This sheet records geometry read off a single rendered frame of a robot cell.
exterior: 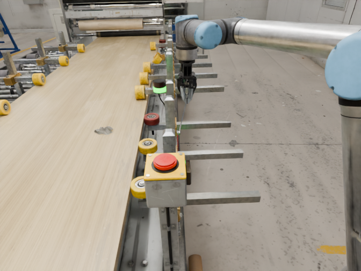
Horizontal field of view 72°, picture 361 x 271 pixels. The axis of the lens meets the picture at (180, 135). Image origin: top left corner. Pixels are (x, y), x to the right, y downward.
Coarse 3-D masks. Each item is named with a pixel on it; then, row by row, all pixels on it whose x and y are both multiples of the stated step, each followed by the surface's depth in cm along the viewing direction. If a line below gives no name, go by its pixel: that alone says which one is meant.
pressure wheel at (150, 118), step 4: (144, 116) 127; (148, 116) 128; (152, 116) 127; (156, 116) 127; (144, 120) 127; (148, 120) 124; (152, 120) 124; (156, 120) 125; (148, 124) 126; (152, 124) 125; (156, 124) 127; (152, 132) 132
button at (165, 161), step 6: (156, 156) 43; (162, 156) 43; (168, 156) 43; (174, 156) 43; (156, 162) 42; (162, 162) 42; (168, 162) 42; (174, 162) 42; (162, 168) 41; (168, 168) 41
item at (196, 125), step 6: (216, 120) 131; (222, 120) 131; (228, 120) 131; (150, 126) 129; (156, 126) 129; (162, 126) 129; (186, 126) 130; (192, 126) 130; (198, 126) 130; (204, 126) 130; (210, 126) 130; (216, 126) 130; (222, 126) 130; (228, 126) 130
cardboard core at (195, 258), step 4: (192, 256) 150; (196, 256) 150; (200, 256) 152; (192, 260) 148; (196, 260) 148; (200, 260) 149; (192, 264) 146; (196, 264) 146; (200, 264) 147; (192, 268) 144; (196, 268) 143; (200, 268) 144
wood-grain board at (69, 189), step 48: (96, 48) 266; (144, 48) 261; (48, 96) 154; (96, 96) 153; (0, 144) 109; (48, 144) 108; (96, 144) 107; (0, 192) 83; (48, 192) 83; (96, 192) 82; (0, 240) 68; (48, 240) 67; (96, 240) 67
